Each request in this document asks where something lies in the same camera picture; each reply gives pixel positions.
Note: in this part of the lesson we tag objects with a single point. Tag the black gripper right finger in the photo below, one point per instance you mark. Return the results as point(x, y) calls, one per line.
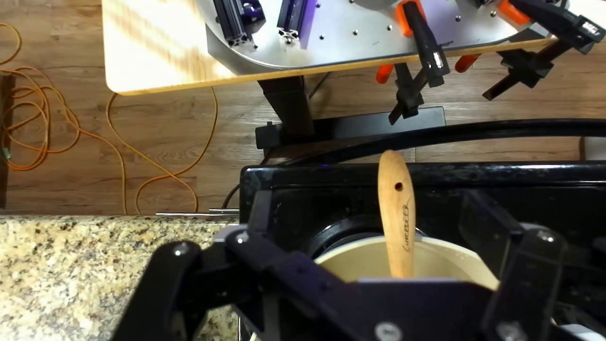
point(526, 285)

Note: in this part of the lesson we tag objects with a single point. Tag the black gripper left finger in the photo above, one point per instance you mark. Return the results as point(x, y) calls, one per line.
point(276, 278)

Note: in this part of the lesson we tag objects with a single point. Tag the wooden cooking spoon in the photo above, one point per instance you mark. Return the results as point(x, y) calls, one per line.
point(397, 215)

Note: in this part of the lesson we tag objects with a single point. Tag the white cooking pot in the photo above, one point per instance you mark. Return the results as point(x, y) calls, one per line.
point(365, 262)

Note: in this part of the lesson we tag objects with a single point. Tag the black electric stove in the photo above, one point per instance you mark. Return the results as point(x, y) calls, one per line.
point(327, 190)

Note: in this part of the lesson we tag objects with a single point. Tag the black table leg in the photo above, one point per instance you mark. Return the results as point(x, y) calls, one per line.
point(286, 101)

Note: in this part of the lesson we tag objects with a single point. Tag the black orange bar clamp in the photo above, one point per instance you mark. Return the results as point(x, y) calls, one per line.
point(522, 64)
point(431, 58)

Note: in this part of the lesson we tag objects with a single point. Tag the light wooden table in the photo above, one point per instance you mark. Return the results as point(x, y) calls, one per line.
point(157, 50)

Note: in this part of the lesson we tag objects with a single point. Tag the aluminium base plate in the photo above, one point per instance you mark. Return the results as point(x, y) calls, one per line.
point(352, 39)

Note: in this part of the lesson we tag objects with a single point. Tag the dark aluminium extrusion post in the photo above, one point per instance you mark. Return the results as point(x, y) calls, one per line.
point(295, 20)
point(236, 20)

